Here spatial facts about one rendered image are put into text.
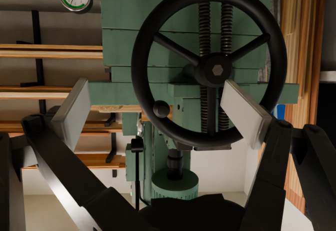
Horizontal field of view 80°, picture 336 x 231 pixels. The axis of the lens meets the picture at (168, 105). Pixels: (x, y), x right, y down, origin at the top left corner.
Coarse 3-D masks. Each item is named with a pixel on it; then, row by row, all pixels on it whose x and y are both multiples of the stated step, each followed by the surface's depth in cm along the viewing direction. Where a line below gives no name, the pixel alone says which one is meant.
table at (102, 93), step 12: (96, 84) 51; (108, 84) 51; (120, 84) 52; (156, 84) 53; (168, 84) 51; (180, 84) 44; (192, 84) 45; (240, 84) 47; (252, 84) 57; (264, 84) 57; (288, 84) 58; (96, 96) 51; (108, 96) 52; (120, 96) 52; (132, 96) 52; (156, 96) 53; (168, 96) 54; (180, 96) 45; (192, 96) 45; (216, 96) 46; (252, 96) 57; (288, 96) 59
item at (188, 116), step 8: (176, 104) 51; (184, 104) 45; (192, 104) 45; (200, 104) 46; (216, 104) 46; (176, 112) 51; (184, 112) 45; (192, 112) 46; (200, 112) 46; (216, 112) 46; (176, 120) 51; (184, 120) 46; (192, 120) 46; (200, 120) 46; (216, 120) 47; (192, 128) 46; (200, 128) 46; (216, 128) 47
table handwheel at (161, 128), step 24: (168, 0) 32; (192, 0) 33; (216, 0) 34; (240, 0) 34; (144, 24) 33; (264, 24) 36; (144, 48) 33; (168, 48) 34; (240, 48) 36; (144, 72) 34; (192, 72) 43; (216, 72) 34; (144, 96) 34; (264, 96) 39; (168, 120) 36; (192, 144) 37; (216, 144) 37
